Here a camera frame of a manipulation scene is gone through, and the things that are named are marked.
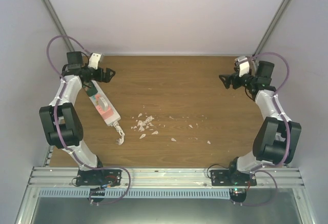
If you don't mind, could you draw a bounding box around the grey slotted cable duct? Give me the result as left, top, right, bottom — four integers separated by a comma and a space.
38, 188, 230, 199

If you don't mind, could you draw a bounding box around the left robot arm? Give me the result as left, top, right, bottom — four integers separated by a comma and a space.
39, 51, 117, 185

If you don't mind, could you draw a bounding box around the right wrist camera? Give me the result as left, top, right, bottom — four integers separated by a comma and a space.
235, 56, 250, 77

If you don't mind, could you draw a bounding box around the left aluminium frame post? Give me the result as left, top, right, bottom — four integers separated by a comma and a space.
32, 0, 75, 53

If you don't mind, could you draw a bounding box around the aluminium front rail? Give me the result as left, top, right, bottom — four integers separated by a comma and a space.
28, 167, 304, 189

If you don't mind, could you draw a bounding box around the white plug adapter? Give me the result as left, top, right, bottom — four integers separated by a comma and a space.
98, 96, 109, 112

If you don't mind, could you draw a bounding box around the green patterned plug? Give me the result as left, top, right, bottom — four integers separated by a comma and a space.
83, 81, 98, 97

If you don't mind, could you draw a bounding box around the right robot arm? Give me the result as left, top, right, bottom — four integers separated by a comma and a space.
219, 56, 301, 186

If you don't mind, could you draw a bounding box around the white tape scrap pile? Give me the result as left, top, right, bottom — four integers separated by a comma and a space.
131, 113, 155, 132

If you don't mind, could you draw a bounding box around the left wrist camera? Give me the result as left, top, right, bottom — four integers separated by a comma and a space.
88, 53, 104, 70

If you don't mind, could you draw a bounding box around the pink cube adapter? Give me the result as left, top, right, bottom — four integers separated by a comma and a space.
96, 105, 114, 120

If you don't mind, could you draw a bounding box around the white power strip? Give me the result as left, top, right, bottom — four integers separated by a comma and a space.
84, 80, 121, 127

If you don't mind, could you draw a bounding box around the aluminium frame post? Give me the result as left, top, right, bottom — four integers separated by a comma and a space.
32, 0, 75, 53
253, 0, 292, 56

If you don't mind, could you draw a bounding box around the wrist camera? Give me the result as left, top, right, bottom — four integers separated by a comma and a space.
88, 53, 104, 70
235, 56, 250, 77

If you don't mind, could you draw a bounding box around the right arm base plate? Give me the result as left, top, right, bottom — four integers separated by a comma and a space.
207, 164, 257, 187

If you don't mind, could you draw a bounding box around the right aluminium frame post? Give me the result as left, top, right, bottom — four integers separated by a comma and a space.
253, 0, 292, 56

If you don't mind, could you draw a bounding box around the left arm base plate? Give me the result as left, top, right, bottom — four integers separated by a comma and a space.
71, 169, 122, 188

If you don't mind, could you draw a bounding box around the white coiled power cord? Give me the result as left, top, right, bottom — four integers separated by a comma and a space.
113, 121, 126, 146

